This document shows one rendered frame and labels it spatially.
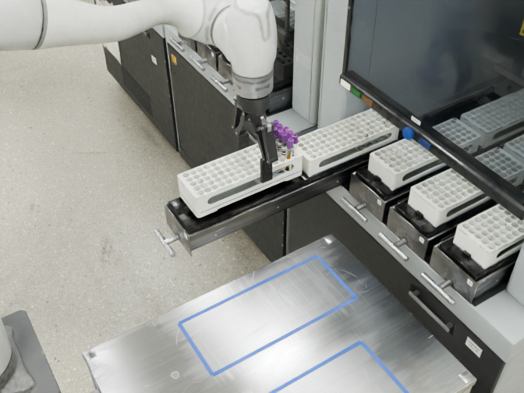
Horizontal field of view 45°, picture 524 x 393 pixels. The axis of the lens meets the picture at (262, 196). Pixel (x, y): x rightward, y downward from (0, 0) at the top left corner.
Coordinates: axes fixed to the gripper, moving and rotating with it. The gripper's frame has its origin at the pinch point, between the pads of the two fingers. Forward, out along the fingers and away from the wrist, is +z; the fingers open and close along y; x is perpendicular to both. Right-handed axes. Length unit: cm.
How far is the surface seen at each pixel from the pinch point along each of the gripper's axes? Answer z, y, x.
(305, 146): 2.3, -0.5, 15.4
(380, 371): 7, 59, -8
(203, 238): 10.7, 6.8, -18.7
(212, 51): 8, -66, 24
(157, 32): 23, -113, 24
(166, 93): 50, -111, 24
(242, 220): 10.2, 6.8, -7.9
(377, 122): 2.3, 1.1, 37.6
